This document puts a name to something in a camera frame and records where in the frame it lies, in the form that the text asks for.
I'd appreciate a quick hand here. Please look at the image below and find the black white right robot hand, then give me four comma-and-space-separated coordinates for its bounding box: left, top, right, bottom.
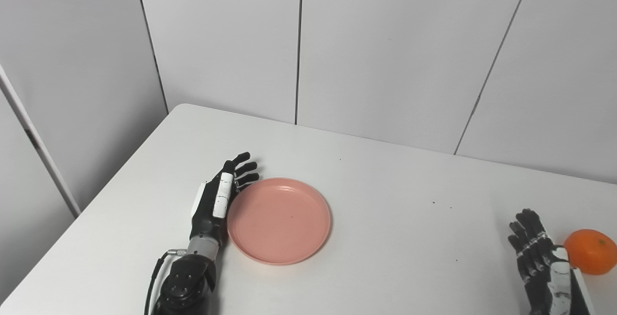
508, 209, 596, 315

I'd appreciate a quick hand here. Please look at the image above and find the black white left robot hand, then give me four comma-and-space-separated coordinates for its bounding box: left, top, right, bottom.
189, 152, 260, 248

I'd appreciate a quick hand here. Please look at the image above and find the orange mandarin fruit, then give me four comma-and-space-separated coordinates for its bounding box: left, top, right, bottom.
563, 229, 617, 276

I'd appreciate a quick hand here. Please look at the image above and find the pink round plate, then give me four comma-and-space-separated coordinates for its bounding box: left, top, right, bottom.
227, 177, 332, 265

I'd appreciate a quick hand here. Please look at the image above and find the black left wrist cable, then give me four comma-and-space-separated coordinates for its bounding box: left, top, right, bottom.
144, 249, 187, 315

